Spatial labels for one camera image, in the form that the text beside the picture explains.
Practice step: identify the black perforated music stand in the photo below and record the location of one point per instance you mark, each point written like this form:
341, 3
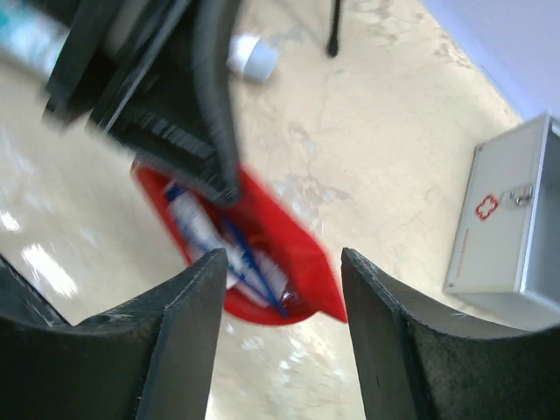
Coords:
332, 45

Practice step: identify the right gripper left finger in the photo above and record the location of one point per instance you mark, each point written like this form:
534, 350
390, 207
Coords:
151, 357

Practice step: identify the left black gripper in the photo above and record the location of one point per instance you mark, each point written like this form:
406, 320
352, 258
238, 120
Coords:
127, 64

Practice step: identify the red first aid pouch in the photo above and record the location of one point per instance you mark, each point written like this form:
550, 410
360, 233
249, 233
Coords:
269, 227

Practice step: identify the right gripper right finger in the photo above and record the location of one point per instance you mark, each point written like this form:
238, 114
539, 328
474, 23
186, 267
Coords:
419, 359

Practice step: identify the blue plastic tweezers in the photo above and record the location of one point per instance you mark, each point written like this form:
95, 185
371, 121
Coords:
257, 271

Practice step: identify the grey compartment tray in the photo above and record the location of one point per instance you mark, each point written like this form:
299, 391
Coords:
31, 37

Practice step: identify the grey metal case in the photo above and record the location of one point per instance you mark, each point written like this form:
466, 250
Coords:
505, 257

